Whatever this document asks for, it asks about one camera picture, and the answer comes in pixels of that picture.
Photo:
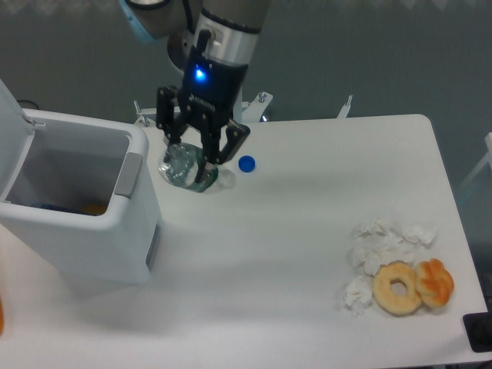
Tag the blue bottle cap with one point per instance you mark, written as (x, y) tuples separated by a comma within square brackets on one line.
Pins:
[(246, 163)]

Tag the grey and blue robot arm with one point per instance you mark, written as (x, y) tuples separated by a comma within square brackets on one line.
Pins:
[(212, 42)]

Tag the orange object at left edge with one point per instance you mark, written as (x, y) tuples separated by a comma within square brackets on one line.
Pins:
[(2, 317)]

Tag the orange glazed bread roll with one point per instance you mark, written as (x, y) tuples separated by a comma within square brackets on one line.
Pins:
[(433, 283)]

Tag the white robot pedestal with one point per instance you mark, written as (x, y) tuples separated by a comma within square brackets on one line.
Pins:
[(245, 112)]

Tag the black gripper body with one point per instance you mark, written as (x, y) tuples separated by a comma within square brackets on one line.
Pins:
[(208, 88)]

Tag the small crumpled white tissue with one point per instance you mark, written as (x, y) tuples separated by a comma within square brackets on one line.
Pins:
[(358, 295)]

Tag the plain ring donut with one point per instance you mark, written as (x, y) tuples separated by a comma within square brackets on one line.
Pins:
[(393, 288)]

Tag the clear plastic bottle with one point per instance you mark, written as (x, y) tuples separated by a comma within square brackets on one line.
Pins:
[(179, 167)]

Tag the large crumpled white tissue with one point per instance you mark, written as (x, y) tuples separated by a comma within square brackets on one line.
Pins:
[(380, 242)]

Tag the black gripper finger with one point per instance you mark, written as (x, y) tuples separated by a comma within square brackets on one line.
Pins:
[(173, 113), (221, 138)]

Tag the white trash can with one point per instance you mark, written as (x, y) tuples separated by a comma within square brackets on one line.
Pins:
[(78, 192)]

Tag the black device at table edge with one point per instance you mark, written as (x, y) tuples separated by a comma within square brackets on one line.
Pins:
[(478, 329)]

